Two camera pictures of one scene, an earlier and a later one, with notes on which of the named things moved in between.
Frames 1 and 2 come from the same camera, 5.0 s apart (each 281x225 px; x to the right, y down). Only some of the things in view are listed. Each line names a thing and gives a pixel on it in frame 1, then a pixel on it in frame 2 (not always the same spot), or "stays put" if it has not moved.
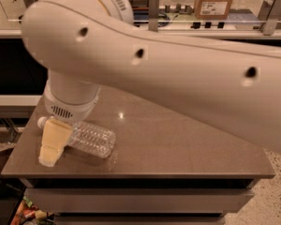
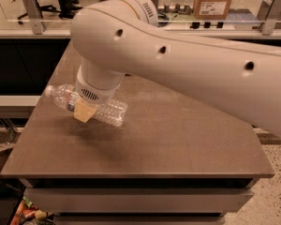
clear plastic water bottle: x=88 y=139 → x=111 y=112
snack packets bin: x=28 y=214 stays put
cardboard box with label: x=214 y=2 stays put
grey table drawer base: x=139 y=201 stays put
